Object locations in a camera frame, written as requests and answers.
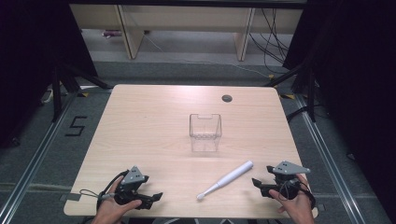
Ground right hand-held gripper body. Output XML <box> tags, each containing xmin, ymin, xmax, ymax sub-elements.
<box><xmin>266</xmin><ymin>160</ymin><xmax>312</xmax><ymax>201</ymax></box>

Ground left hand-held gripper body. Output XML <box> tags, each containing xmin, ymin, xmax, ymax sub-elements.
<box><xmin>114</xmin><ymin>165</ymin><xmax>150</xmax><ymax>205</ymax></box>

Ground white electric toothbrush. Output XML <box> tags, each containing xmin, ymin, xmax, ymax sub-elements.
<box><xmin>196</xmin><ymin>160</ymin><xmax>254</xmax><ymax>201</ymax></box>

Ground clear plastic container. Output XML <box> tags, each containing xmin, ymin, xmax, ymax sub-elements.
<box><xmin>189</xmin><ymin>113</ymin><xmax>223</xmax><ymax>153</ymax></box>

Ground person's right hand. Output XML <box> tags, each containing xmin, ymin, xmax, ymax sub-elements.
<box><xmin>268</xmin><ymin>174</ymin><xmax>316</xmax><ymax>224</ymax></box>

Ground person's left hand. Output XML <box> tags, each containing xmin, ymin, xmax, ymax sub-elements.
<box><xmin>91</xmin><ymin>177</ymin><xmax>143</xmax><ymax>224</ymax></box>

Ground grey tape patch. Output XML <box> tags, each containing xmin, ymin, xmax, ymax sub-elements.
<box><xmin>60</xmin><ymin>192</ymin><xmax>83</xmax><ymax>203</ymax></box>

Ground black metal stand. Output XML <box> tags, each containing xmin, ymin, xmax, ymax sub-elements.
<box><xmin>263</xmin><ymin>61</ymin><xmax>318</xmax><ymax>123</ymax></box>
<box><xmin>50</xmin><ymin>63</ymin><xmax>114</xmax><ymax>123</ymax></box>

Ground black curtain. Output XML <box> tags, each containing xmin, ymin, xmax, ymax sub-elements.
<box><xmin>282</xmin><ymin>0</ymin><xmax>396</xmax><ymax>217</ymax></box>
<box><xmin>0</xmin><ymin>0</ymin><xmax>98</xmax><ymax>147</ymax></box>

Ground small purple object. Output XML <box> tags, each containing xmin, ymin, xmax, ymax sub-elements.
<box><xmin>102</xmin><ymin>29</ymin><xmax>123</xmax><ymax>39</ymax></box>

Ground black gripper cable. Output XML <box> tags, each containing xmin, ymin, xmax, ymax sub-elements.
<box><xmin>96</xmin><ymin>169</ymin><xmax>130</xmax><ymax>211</ymax></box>
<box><xmin>300</xmin><ymin>181</ymin><xmax>317</xmax><ymax>210</ymax></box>

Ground metal floor rail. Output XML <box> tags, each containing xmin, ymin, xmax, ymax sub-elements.
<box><xmin>0</xmin><ymin>92</ymin><xmax>79</xmax><ymax>224</ymax></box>
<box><xmin>293</xmin><ymin>93</ymin><xmax>369</xmax><ymax>224</ymax></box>

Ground grey looped cable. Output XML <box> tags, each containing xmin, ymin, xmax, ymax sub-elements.
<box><xmin>78</xmin><ymin>189</ymin><xmax>117</xmax><ymax>201</ymax></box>

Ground thin white floor cable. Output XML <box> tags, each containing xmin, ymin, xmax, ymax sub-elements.
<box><xmin>142</xmin><ymin>33</ymin><xmax>273</xmax><ymax>78</ymax></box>

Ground bundle of black cables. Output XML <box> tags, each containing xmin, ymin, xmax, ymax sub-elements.
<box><xmin>247</xmin><ymin>7</ymin><xmax>291</xmax><ymax>75</ymax></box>

